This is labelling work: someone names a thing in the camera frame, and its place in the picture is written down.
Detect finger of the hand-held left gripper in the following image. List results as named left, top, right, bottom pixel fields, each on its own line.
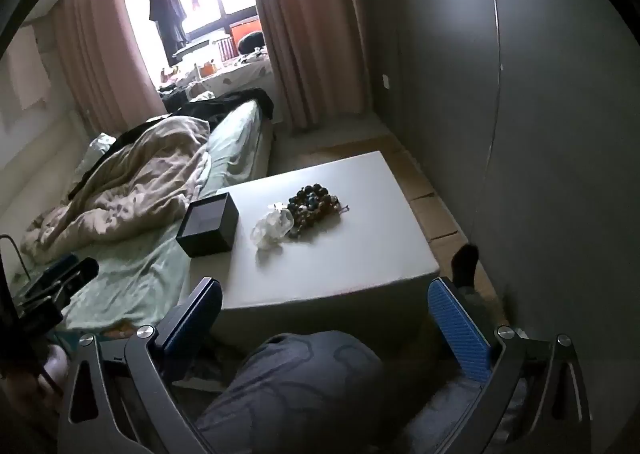
left=17, top=296, right=65, bottom=335
left=24, top=257, right=99, bottom=302

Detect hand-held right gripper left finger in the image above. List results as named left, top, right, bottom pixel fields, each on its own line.
left=57, top=276, right=223, bottom=454

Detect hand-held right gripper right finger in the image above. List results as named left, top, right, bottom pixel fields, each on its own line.
left=427, top=276, right=583, bottom=454

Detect black jewelry box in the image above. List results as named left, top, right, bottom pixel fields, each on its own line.
left=176, top=193, right=240, bottom=258

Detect dark beaded bracelet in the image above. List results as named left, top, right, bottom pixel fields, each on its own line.
left=286, top=184, right=351, bottom=239

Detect beaded bracelet with red string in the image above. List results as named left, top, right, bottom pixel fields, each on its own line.
left=322, top=194, right=351, bottom=222

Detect person's left hand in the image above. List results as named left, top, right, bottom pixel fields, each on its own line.
left=10, top=346, right=70, bottom=415

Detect black sock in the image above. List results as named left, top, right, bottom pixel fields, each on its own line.
left=450, top=243, right=482, bottom=287

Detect cream bed headboard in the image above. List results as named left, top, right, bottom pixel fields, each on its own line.
left=0, top=108, right=101, bottom=235

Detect beige blanket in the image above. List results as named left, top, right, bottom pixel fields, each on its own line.
left=20, top=115, right=211, bottom=262

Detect white low table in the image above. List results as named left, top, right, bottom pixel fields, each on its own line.
left=189, top=150, right=441, bottom=355

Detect bed with green sheet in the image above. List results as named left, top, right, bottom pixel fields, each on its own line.
left=60, top=98, right=276, bottom=335

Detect white paper sheet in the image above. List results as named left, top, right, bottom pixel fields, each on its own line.
left=6, top=28, right=52, bottom=110

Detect black clothes on bed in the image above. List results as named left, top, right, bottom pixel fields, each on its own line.
left=165, top=88, right=276, bottom=123

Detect spotted window seat cushion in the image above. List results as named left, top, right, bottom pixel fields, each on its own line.
left=197, top=58, right=275, bottom=100

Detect pink curtain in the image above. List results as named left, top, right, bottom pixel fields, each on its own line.
left=241, top=0, right=373, bottom=131
left=52, top=0, right=168, bottom=135

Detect orange box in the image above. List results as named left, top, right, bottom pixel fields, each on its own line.
left=231, top=20, right=261, bottom=42

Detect hanging dark clothing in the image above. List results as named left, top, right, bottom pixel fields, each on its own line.
left=146, top=0, right=189, bottom=57

